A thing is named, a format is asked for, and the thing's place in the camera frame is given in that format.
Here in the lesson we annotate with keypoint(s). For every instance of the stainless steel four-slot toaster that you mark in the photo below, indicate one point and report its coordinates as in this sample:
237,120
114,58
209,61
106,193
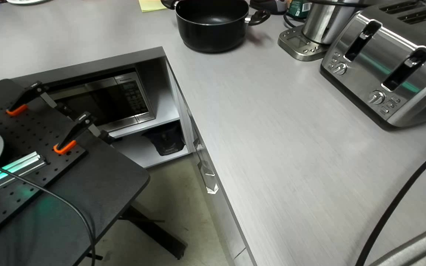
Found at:
370,64

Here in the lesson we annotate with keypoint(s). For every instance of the built-in microwave oven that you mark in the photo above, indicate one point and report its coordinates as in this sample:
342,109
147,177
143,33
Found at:
114,101

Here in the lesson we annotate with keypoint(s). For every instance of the black cooking pot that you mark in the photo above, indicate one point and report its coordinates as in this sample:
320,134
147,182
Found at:
214,35

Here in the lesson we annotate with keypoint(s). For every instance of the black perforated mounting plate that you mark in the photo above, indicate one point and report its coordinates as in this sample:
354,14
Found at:
30,131

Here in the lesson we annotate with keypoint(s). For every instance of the aluminium extrusion rail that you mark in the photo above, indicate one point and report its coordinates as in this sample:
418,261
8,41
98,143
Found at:
18,168

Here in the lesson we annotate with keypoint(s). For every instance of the black bin under microwave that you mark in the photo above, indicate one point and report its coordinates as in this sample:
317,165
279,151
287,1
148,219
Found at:
166,141

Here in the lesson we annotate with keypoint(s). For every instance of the black robot table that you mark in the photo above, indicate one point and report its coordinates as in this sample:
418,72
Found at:
95,193

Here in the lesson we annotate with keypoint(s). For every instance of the yellow cloth mat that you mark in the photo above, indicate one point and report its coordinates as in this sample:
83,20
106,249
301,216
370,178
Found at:
150,5

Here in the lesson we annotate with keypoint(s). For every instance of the stainless steel electric kettle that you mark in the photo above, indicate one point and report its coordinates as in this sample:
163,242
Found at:
324,24

